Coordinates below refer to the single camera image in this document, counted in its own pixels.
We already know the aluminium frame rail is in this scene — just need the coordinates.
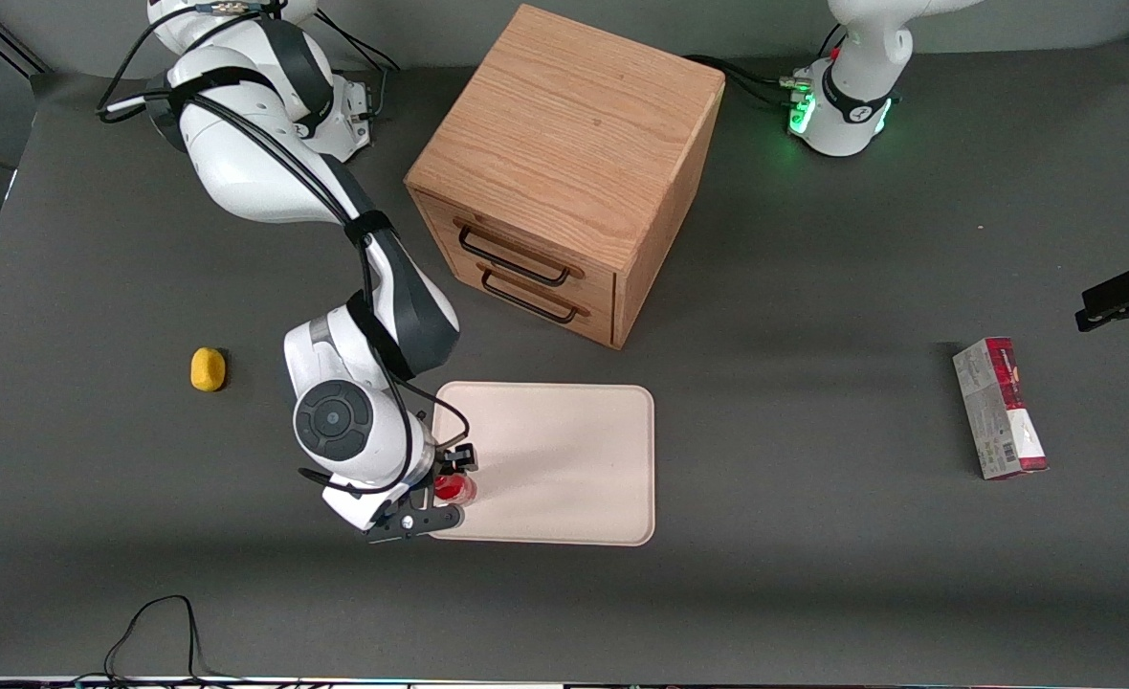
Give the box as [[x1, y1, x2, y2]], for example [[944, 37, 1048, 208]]
[[0, 17, 51, 79]]

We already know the grey and red carton box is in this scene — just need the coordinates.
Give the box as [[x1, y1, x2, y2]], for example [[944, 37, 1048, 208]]
[[952, 337, 1050, 480]]

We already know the black arm base cable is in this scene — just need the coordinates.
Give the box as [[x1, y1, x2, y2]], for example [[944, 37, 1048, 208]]
[[314, 10, 401, 121], [684, 55, 814, 108]]

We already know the wooden drawer cabinet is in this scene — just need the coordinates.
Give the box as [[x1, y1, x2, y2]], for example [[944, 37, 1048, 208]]
[[404, 4, 726, 350]]

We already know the yellow lemon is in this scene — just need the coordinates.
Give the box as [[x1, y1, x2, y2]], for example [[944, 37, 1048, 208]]
[[190, 347, 228, 392]]

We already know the wooden drawer front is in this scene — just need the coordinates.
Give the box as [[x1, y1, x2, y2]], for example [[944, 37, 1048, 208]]
[[445, 256, 616, 346], [414, 189, 619, 309]]

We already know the beige rectangular tray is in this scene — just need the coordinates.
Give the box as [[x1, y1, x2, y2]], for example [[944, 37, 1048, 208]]
[[426, 381, 656, 547]]

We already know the black left arm base cable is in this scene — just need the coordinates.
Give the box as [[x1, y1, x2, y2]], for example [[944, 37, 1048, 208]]
[[684, 55, 814, 108]]

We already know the black looped cable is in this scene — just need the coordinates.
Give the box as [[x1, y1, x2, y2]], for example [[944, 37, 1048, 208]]
[[72, 595, 240, 686]]

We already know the black right arm base cable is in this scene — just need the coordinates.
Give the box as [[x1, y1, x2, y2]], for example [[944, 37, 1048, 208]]
[[314, 10, 401, 121]]

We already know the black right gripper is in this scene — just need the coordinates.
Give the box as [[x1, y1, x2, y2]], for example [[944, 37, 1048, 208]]
[[321, 443, 478, 545]]

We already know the black metal drawer handle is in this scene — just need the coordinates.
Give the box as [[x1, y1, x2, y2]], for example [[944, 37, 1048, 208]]
[[480, 268, 581, 324], [457, 225, 573, 288]]

